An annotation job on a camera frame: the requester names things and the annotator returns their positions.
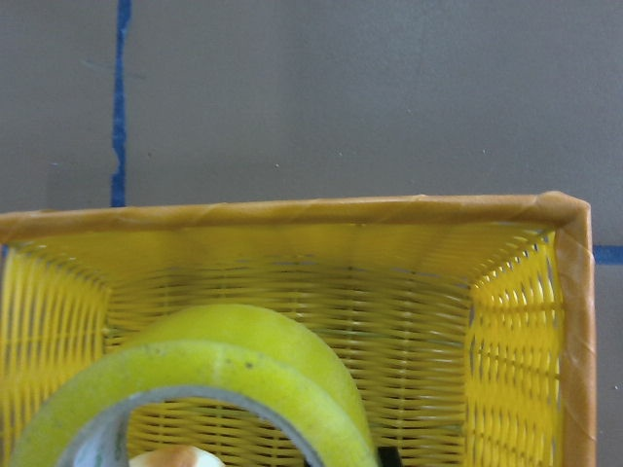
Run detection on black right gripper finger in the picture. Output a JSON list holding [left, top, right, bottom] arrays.
[[377, 447, 400, 467]]

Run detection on yellow tape roll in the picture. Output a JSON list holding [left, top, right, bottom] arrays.
[[9, 305, 378, 466]]

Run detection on yellow plastic woven basket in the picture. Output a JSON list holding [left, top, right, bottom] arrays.
[[1, 192, 597, 466]]

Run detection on toy croissant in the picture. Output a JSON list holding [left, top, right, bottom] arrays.
[[129, 446, 225, 467]]

